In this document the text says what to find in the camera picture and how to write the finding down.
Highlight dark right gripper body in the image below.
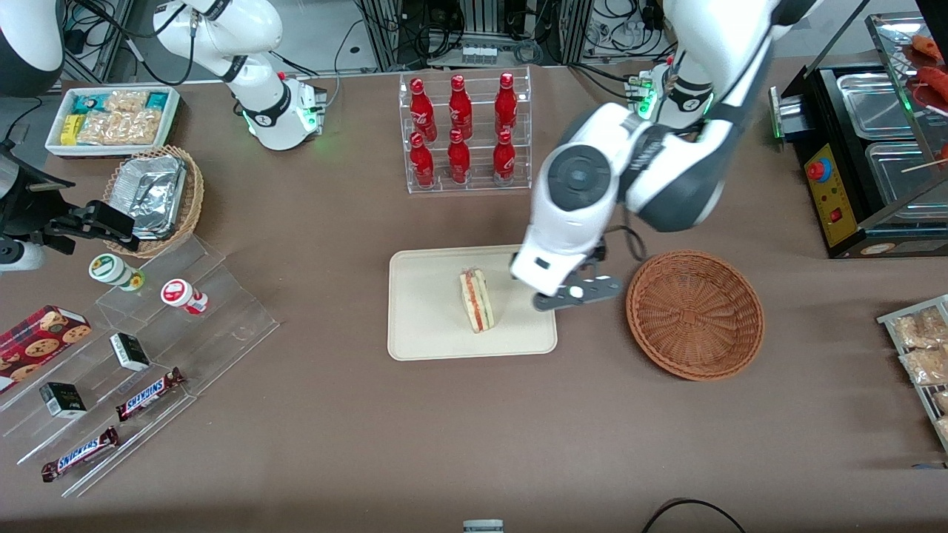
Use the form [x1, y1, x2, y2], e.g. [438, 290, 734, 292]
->
[0, 144, 76, 239]

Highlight triangular sandwich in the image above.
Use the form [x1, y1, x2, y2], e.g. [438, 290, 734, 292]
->
[458, 268, 495, 334]

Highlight light wicker basket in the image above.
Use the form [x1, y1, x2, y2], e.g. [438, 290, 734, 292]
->
[102, 144, 205, 258]

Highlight beige plastic tray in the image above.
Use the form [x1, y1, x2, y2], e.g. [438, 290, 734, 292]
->
[387, 244, 558, 362]

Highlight round brown wicker basket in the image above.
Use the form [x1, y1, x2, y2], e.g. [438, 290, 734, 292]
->
[626, 250, 765, 382]

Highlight stacked aluminium foil trays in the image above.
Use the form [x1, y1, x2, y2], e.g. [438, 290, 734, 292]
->
[111, 154, 187, 241]

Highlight green lid yogurt cup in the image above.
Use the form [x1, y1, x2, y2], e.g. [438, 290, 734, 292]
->
[89, 253, 146, 292]

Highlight white snack box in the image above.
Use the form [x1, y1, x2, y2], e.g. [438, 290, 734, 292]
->
[44, 85, 182, 160]

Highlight clear acrylic bottle rack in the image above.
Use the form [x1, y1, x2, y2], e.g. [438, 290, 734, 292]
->
[398, 65, 533, 195]

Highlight clear bag of crackers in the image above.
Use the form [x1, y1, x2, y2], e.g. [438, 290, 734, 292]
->
[78, 110, 162, 146]
[104, 90, 150, 116]

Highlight red lid yogurt cup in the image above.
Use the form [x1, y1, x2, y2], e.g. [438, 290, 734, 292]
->
[161, 278, 209, 315]

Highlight red cola bottle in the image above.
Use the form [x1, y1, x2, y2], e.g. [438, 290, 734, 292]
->
[493, 130, 516, 186]
[410, 132, 435, 188]
[410, 77, 438, 143]
[447, 129, 471, 184]
[448, 74, 473, 141]
[495, 72, 518, 138]

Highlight red cookie box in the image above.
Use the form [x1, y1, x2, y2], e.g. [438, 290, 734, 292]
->
[0, 304, 93, 387]

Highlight small black box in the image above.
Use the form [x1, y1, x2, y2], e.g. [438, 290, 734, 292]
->
[39, 382, 87, 419]
[110, 332, 151, 372]

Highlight clear acrylic stepped stand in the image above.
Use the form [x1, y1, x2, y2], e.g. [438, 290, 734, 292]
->
[0, 235, 281, 498]

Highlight Snickers chocolate bar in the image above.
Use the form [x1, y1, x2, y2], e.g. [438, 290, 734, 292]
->
[41, 426, 120, 483]
[115, 367, 186, 423]

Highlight black hot food display machine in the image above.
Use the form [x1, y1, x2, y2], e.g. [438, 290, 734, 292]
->
[769, 11, 948, 260]

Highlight steel food pan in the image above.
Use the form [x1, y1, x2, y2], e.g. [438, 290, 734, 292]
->
[837, 72, 919, 141]
[865, 141, 948, 223]

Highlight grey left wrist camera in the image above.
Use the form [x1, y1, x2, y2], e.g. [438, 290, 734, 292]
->
[532, 275, 624, 312]

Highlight black metal rack frame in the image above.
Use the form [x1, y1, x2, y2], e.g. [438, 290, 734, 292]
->
[359, 0, 593, 72]

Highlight black looped cable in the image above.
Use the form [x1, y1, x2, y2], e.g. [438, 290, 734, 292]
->
[641, 498, 746, 533]

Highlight grey wire rack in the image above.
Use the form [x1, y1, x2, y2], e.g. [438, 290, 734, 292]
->
[877, 294, 948, 452]

